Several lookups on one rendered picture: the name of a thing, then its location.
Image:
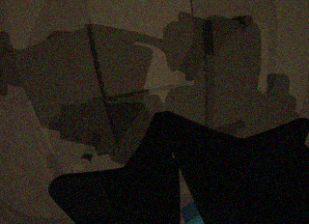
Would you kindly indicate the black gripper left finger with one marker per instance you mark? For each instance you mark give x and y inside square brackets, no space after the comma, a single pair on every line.
[149,181]

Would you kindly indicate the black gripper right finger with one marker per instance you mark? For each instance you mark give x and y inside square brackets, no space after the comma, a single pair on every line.
[215,165]

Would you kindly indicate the teal square block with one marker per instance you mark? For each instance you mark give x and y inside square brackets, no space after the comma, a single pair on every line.
[191,215]

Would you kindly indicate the tan wooden puzzle board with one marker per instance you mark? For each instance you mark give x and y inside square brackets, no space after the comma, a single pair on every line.
[97,71]

